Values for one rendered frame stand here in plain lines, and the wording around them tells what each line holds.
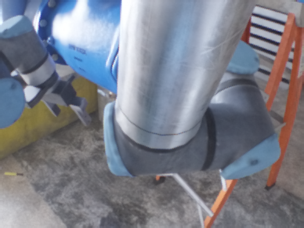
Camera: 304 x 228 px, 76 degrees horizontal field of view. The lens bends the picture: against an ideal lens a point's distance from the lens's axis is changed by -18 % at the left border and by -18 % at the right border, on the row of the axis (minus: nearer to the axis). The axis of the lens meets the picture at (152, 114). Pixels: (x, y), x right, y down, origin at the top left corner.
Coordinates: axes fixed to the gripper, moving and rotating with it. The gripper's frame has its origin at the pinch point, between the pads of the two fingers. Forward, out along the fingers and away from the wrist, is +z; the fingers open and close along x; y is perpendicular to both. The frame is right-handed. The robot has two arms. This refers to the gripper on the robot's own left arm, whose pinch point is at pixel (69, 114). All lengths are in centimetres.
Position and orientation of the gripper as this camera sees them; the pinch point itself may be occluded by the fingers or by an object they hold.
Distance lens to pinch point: 72.3
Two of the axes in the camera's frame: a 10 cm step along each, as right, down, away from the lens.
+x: -9.1, -2.0, 3.7
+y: 3.8, -7.8, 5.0
